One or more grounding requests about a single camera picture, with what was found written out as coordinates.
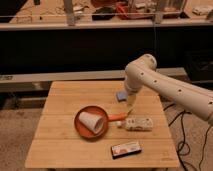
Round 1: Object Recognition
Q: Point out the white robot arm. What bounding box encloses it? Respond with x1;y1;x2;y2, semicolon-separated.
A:
124;54;213;126

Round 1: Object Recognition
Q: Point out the blue sponge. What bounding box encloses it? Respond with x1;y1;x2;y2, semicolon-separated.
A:
116;91;127;102

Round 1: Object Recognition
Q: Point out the orange carrot toy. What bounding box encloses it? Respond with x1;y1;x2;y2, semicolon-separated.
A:
108;109;132;122

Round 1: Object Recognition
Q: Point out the clear plastic bottle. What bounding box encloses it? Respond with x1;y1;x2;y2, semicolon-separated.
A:
116;117;154;131

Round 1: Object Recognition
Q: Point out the white paper cup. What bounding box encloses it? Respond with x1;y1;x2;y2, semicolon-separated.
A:
79;112;103;134

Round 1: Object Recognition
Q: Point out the orange plate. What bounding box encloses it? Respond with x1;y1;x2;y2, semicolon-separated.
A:
74;106;108;141

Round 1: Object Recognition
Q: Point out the small printed box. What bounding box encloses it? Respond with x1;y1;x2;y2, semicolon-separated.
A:
111;141;142;159

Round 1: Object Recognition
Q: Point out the orange object on bench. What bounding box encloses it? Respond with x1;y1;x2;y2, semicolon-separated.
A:
116;2;137;20

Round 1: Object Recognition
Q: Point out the wooden table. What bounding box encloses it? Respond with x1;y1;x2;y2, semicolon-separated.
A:
25;81;179;169

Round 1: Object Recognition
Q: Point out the black object on bench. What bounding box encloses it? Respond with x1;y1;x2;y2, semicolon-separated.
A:
92;7;115;21

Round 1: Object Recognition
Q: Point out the black cable on floor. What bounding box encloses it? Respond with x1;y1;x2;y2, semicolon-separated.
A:
163;104;213;171

